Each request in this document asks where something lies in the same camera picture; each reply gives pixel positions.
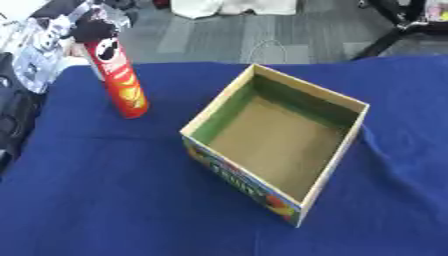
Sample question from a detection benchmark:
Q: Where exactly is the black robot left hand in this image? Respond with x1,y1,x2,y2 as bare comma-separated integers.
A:
68,12,123,44

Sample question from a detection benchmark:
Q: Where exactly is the red cylindrical snack can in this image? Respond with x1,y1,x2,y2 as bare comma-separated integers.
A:
82,35,151,120

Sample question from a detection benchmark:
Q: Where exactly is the open cardboard box green inside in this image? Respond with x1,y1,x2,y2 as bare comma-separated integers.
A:
178,63,373,229

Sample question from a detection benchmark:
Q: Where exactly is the white bag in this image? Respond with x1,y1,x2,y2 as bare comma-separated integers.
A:
168,0,300,20

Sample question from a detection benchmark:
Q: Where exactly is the black chair base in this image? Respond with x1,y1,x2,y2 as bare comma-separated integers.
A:
348,0,448,62

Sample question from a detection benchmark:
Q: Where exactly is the thin white cable loop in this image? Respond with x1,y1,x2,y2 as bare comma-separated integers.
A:
246,38,291,65

